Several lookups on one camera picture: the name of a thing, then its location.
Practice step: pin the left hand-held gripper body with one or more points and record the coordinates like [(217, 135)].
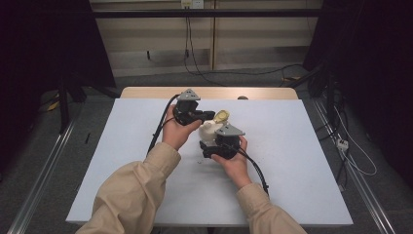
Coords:
[(186, 107)]

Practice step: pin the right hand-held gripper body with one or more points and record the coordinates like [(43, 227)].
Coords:
[(229, 143)]

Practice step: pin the person's right hand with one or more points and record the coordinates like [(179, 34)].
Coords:
[(235, 165)]

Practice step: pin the person's left hand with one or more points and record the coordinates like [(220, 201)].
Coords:
[(177, 133)]

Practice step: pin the wooden table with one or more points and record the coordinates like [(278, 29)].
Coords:
[(259, 92)]

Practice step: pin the white table board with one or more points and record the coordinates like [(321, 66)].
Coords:
[(292, 146)]

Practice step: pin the white power strip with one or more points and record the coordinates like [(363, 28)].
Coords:
[(342, 144)]

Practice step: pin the black metal stand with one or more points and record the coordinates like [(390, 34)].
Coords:
[(64, 107)]

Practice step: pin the dark curtain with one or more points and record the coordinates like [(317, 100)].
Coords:
[(39, 48), (376, 65)]

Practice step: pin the black horizontal frame bar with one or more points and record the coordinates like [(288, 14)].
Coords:
[(207, 13)]

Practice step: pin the white wall socket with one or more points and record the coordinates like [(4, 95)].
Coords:
[(192, 3)]

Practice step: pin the metal floor rail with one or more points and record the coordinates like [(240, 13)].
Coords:
[(357, 182), (42, 182)]

